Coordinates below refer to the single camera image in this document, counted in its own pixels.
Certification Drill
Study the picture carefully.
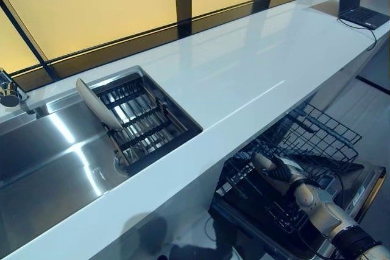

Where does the black sink drying rack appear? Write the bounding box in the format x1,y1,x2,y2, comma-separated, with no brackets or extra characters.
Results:
90,72,192,175

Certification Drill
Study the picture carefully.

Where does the black wire dishwasher basket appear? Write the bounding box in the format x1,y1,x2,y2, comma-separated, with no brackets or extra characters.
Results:
273,102,363,164

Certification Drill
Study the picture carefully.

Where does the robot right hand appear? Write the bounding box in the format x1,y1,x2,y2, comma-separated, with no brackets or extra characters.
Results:
268,154,306,183

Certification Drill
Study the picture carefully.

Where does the stainless steel sink basin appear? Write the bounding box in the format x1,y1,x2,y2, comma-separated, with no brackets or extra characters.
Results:
0,65,205,244

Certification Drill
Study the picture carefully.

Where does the beige rectangular mat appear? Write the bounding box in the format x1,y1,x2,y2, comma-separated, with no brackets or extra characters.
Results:
307,0,342,19

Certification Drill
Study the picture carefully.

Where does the black laptop cable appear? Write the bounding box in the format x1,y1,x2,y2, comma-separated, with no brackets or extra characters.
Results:
336,17,379,52

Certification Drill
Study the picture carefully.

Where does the dark dishwasher plate rack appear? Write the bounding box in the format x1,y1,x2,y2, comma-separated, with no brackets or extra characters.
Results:
214,146,364,243

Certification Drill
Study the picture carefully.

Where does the chrome gooseneck faucet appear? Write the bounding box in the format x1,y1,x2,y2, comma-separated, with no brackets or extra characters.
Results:
0,67,38,118

